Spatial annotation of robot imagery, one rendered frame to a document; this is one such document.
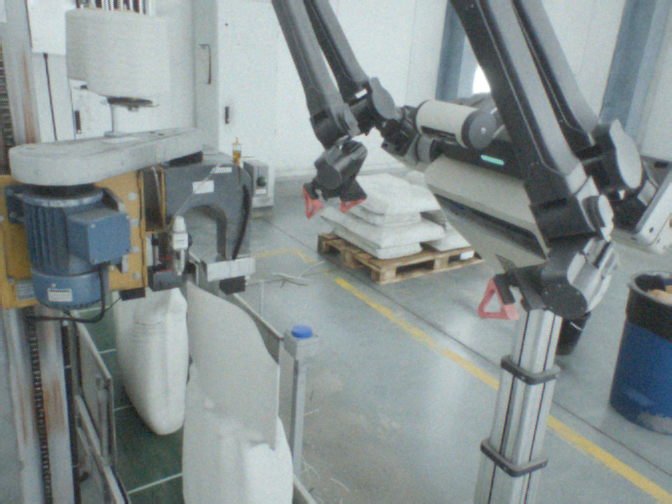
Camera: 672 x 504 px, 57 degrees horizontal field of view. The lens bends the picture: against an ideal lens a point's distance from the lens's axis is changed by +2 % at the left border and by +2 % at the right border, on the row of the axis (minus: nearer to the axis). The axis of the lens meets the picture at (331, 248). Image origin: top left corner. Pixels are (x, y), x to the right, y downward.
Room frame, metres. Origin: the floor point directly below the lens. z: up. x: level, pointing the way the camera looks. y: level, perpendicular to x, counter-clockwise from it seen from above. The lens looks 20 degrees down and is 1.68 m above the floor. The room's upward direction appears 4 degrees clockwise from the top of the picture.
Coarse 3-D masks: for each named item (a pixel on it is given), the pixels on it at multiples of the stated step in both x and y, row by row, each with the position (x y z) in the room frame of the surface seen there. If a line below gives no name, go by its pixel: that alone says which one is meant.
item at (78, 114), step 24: (96, 0) 4.08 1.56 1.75; (120, 0) 4.07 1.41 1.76; (144, 0) 4.23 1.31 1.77; (48, 96) 3.83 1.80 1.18; (72, 96) 3.90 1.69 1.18; (96, 96) 3.98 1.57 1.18; (48, 120) 3.82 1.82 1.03; (72, 120) 3.89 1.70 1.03; (96, 120) 3.97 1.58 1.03; (120, 120) 4.06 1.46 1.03; (144, 120) 4.14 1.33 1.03
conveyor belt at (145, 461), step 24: (96, 312) 2.53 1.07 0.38; (96, 336) 2.31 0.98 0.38; (120, 384) 1.96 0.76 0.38; (120, 408) 1.81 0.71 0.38; (120, 432) 1.68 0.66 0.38; (144, 432) 1.69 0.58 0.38; (120, 456) 1.57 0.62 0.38; (144, 456) 1.58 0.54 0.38; (168, 456) 1.58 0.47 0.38; (144, 480) 1.47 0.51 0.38; (168, 480) 1.48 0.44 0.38
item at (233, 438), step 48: (192, 288) 1.40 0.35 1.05; (192, 336) 1.41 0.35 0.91; (240, 336) 1.30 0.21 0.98; (192, 384) 1.33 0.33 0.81; (240, 384) 1.13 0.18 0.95; (192, 432) 1.28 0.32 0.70; (240, 432) 1.12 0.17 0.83; (192, 480) 1.26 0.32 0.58; (240, 480) 1.08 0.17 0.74; (288, 480) 1.13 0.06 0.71
